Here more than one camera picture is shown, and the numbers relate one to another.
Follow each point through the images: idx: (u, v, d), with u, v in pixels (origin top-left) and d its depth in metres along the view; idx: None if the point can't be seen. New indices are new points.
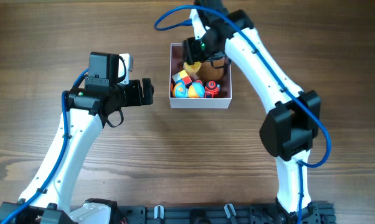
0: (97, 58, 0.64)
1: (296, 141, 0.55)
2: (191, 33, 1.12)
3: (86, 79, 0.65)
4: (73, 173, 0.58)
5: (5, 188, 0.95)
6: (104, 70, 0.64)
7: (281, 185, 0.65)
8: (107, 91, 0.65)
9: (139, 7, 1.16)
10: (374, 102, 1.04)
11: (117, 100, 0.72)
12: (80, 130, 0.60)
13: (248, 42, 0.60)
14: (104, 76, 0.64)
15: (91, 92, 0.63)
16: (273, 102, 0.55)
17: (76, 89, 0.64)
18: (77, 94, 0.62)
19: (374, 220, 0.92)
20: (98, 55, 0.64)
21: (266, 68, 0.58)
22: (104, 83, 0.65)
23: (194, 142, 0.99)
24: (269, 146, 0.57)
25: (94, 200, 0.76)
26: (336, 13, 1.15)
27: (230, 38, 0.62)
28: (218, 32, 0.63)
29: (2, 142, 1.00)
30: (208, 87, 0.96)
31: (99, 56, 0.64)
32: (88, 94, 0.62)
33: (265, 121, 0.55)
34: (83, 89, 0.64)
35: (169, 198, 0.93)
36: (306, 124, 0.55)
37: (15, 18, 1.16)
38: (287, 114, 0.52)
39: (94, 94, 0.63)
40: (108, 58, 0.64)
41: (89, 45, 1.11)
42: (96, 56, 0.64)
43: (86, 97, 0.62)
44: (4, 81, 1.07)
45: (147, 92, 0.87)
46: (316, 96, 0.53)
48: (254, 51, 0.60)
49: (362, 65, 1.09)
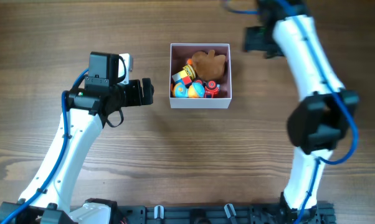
0: (97, 58, 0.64)
1: (321, 138, 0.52)
2: (192, 34, 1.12)
3: (86, 79, 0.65)
4: (73, 173, 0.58)
5: (5, 188, 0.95)
6: (104, 70, 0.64)
7: (292, 175, 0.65)
8: (108, 91, 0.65)
9: (140, 7, 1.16)
10: (374, 102, 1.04)
11: (117, 101, 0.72)
12: (80, 130, 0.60)
13: (300, 28, 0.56)
14: (104, 76, 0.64)
15: (91, 92, 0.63)
16: (309, 90, 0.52)
17: (76, 89, 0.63)
18: (77, 94, 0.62)
19: (374, 220, 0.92)
20: (98, 55, 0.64)
21: (312, 58, 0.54)
22: (104, 83, 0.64)
23: (194, 142, 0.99)
24: (294, 133, 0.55)
25: (94, 200, 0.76)
26: (336, 13, 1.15)
27: (283, 23, 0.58)
28: (274, 15, 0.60)
29: (2, 142, 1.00)
30: (208, 87, 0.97)
31: (99, 57, 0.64)
32: (88, 94, 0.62)
33: (298, 107, 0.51)
34: (83, 89, 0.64)
35: (169, 198, 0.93)
36: (337, 121, 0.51)
37: (15, 18, 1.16)
38: (321, 104, 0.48)
39: (95, 95, 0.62)
40: (108, 58, 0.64)
41: (89, 45, 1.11)
42: (96, 56, 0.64)
43: (86, 97, 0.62)
44: (4, 81, 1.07)
45: (147, 92, 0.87)
46: (357, 95, 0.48)
48: (303, 39, 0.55)
49: (362, 65, 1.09)
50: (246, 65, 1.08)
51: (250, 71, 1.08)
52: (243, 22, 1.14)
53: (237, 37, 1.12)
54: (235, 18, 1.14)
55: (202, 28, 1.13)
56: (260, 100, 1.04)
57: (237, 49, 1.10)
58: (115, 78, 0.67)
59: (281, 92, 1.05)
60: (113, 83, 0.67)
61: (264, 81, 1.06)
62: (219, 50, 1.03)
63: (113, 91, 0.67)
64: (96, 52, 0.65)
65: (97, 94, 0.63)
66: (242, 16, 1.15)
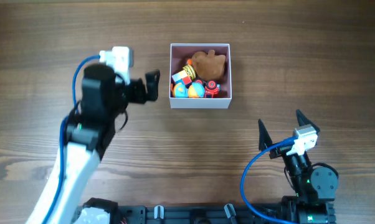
0: (88, 83, 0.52)
1: None
2: (191, 34, 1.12)
3: (81, 104, 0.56)
4: (68, 216, 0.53)
5: (5, 188, 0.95)
6: (99, 100, 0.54)
7: None
8: (104, 121, 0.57)
9: (140, 7, 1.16)
10: (373, 101, 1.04)
11: (115, 111, 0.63)
12: (76, 170, 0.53)
13: None
14: (101, 106, 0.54)
15: (90, 124, 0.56)
16: None
17: (73, 119, 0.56)
18: (76, 126, 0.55)
19: (374, 220, 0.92)
20: (89, 78, 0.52)
21: None
22: (101, 111, 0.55)
23: (194, 142, 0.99)
24: None
25: (95, 201, 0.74)
26: (336, 13, 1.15)
27: (308, 214, 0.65)
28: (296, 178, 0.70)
29: (2, 142, 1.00)
30: (208, 87, 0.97)
31: (91, 81, 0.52)
32: (86, 129, 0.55)
33: None
34: (81, 118, 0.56)
35: (169, 198, 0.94)
36: None
37: (14, 18, 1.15)
38: None
39: (94, 126, 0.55)
40: (103, 84, 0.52)
41: (89, 46, 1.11)
42: (87, 79, 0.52)
43: (84, 131, 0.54)
44: (4, 81, 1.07)
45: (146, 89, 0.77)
46: None
48: None
49: (360, 65, 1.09)
50: (246, 65, 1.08)
51: (250, 71, 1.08)
52: (243, 22, 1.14)
53: (237, 37, 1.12)
54: (235, 18, 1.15)
55: (202, 28, 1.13)
56: (260, 100, 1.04)
57: (237, 49, 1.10)
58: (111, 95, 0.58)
59: (281, 91, 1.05)
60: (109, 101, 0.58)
61: (264, 81, 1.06)
62: (219, 50, 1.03)
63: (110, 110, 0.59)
64: (89, 74, 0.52)
65: (96, 124, 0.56)
66: (242, 16, 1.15)
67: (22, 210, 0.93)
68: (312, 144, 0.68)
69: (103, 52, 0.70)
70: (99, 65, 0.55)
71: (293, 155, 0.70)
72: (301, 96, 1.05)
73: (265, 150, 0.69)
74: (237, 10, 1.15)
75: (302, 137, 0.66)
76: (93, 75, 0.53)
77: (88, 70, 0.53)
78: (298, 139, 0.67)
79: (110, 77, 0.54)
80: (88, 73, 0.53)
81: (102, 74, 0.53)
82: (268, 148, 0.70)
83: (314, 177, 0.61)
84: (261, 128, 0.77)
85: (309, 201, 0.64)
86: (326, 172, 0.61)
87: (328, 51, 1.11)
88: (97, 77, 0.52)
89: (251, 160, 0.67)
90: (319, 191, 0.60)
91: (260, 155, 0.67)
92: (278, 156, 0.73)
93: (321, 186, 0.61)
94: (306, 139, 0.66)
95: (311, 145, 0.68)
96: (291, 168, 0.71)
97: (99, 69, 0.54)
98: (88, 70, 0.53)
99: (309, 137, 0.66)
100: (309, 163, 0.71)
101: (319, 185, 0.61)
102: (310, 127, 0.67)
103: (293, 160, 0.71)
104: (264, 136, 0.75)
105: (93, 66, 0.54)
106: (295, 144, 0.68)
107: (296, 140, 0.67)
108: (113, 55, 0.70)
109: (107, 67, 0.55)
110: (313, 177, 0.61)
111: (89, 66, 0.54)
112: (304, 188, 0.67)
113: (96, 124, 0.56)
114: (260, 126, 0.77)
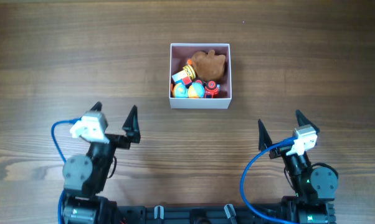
0: (70, 187, 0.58)
1: None
2: (191, 34, 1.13)
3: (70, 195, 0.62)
4: None
5: (5, 188, 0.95)
6: (84, 191, 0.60)
7: None
8: (96, 205, 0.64)
9: (140, 7, 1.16)
10: (373, 102, 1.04)
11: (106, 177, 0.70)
12: None
13: None
14: (88, 193, 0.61)
15: (84, 206, 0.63)
16: None
17: (70, 201, 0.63)
18: (72, 210, 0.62)
19: (374, 220, 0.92)
20: (70, 178, 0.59)
21: None
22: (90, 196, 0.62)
23: (194, 142, 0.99)
24: None
25: None
26: (336, 13, 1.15)
27: (308, 214, 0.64)
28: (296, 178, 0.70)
29: (2, 142, 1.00)
30: (208, 88, 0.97)
31: (72, 183, 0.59)
32: (81, 211, 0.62)
33: None
34: (75, 201, 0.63)
35: (169, 198, 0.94)
36: None
37: (14, 18, 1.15)
38: None
39: (88, 209, 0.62)
40: (83, 184, 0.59)
41: (89, 46, 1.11)
42: (69, 181, 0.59)
43: (80, 214, 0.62)
44: (4, 81, 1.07)
45: (124, 138, 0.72)
46: None
48: None
49: (360, 65, 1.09)
50: (246, 65, 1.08)
51: (250, 71, 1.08)
52: (243, 22, 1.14)
53: (237, 37, 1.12)
54: (235, 18, 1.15)
55: (202, 28, 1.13)
56: (260, 100, 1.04)
57: (237, 49, 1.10)
58: (96, 177, 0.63)
59: (281, 92, 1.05)
60: (96, 183, 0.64)
61: (264, 81, 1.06)
62: (219, 50, 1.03)
63: (98, 188, 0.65)
64: (70, 165, 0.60)
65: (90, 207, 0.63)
66: (242, 16, 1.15)
67: (22, 210, 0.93)
68: (312, 145, 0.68)
69: (75, 130, 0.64)
70: (77, 159, 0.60)
71: (293, 155, 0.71)
72: (301, 96, 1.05)
73: (265, 150, 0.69)
74: (237, 10, 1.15)
75: (302, 137, 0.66)
76: (73, 175, 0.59)
77: (68, 172, 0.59)
78: (298, 139, 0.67)
79: (88, 172, 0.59)
80: (68, 175, 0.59)
81: (83, 173, 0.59)
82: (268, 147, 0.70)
83: (314, 177, 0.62)
84: (261, 129, 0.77)
85: (309, 201, 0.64)
86: (325, 172, 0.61)
87: (328, 51, 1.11)
88: (76, 180, 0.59)
89: (251, 160, 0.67)
90: (319, 191, 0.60)
91: (260, 155, 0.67)
92: (277, 156, 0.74)
93: (321, 186, 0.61)
94: (306, 139, 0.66)
95: (311, 145, 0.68)
96: (291, 168, 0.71)
97: (78, 167, 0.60)
98: (68, 168, 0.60)
99: (309, 137, 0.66)
100: (308, 163, 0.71)
101: (319, 184, 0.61)
102: (310, 127, 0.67)
103: (293, 160, 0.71)
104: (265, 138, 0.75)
105: (71, 163, 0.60)
106: (295, 144, 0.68)
107: (296, 141, 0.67)
108: (84, 126, 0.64)
109: (84, 161, 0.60)
110: (313, 176, 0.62)
111: (66, 165, 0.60)
112: (303, 188, 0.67)
113: (90, 207, 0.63)
114: (260, 127, 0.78)
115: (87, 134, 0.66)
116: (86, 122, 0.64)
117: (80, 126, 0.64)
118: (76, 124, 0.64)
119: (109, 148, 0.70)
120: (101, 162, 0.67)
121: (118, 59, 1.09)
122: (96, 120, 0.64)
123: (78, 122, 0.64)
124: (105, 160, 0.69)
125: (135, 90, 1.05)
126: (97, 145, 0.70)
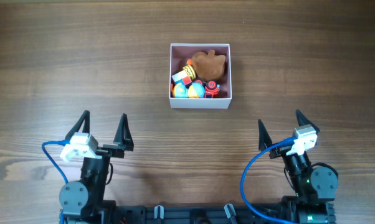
0: (68, 214, 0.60)
1: None
2: (192, 33, 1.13)
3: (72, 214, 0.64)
4: None
5: (5, 188, 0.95)
6: (83, 213, 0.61)
7: None
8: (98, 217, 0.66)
9: (140, 7, 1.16)
10: (373, 101, 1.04)
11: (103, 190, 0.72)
12: None
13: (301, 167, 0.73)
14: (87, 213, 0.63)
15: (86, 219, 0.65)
16: None
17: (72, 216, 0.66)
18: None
19: (374, 220, 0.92)
20: (67, 206, 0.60)
21: None
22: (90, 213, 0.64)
23: (194, 142, 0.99)
24: None
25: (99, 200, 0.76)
26: (336, 13, 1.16)
27: (308, 214, 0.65)
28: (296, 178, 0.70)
29: (2, 142, 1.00)
30: (208, 88, 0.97)
31: (70, 210, 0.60)
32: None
33: None
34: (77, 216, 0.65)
35: (169, 198, 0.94)
36: None
37: (14, 18, 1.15)
38: None
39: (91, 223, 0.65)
40: (82, 210, 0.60)
41: (89, 46, 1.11)
42: (66, 208, 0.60)
43: None
44: (4, 81, 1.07)
45: (115, 151, 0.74)
46: None
48: None
49: (360, 65, 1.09)
50: (246, 65, 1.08)
51: (250, 71, 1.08)
52: (243, 22, 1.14)
53: (237, 37, 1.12)
54: (235, 18, 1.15)
55: (202, 28, 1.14)
56: (260, 100, 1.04)
57: (237, 49, 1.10)
58: (94, 195, 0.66)
59: (281, 91, 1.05)
60: (95, 201, 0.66)
61: (264, 81, 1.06)
62: (218, 50, 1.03)
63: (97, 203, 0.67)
64: (65, 194, 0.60)
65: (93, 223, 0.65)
66: (242, 16, 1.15)
67: (22, 210, 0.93)
68: (312, 145, 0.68)
69: (65, 155, 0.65)
70: (72, 186, 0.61)
71: (293, 155, 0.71)
72: (301, 96, 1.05)
73: (265, 150, 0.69)
74: (237, 10, 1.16)
75: (302, 137, 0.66)
76: (70, 202, 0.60)
77: (64, 201, 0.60)
78: (298, 139, 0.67)
79: (84, 199, 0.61)
80: (65, 205, 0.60)
81: (80, 200, 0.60)
82: (267, 147, 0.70)
83: (314, 177, 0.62)
84: (261, 128, 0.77)
85: (309, 201, 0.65)
86: (325, 172, 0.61)
87: (328, 51, 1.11)
88: (75, 207, 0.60)
89: (251, 160, 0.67)
90: (319, 191, 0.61)
91: (260, 155, 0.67)
92: (277, 156, 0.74)
93: (321, 186, 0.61)
94: (306, 139, 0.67)
95: (311, 145, 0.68)
96: (291, 168, 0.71)
97: (74, 194, 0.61)
98: (64, 195, 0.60)
99: (309, 137, 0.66)
100: (309, 163, 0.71)
101: (319, 185, 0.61)
102: (310, 127, 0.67)
103: (293, 160, 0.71)
104: (265, 140, 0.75)
105: (66, 191, 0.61)
106: (295, 144, 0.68)
107: (296, 141, 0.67)
108: (74, 148, 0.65)
109: (79, 188, 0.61)
110: (313, 176, 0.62)
111: (62, 193, 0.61)
112: (303, 188, 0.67)
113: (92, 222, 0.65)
114: (260, 126, 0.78)
115: (78, 155, 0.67)
116: (75, 145, 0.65)
117: (68, 149, 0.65)
118: (66, 147, 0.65)
119: (102, 164, 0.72)
120: (97, 178, 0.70)
121: (118, 59, 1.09)
122: (86, 144, 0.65)
123: (66, 145, 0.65)
124: (101, 175, 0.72)
125: (135, 90, 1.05)
126: (91, 162, 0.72)
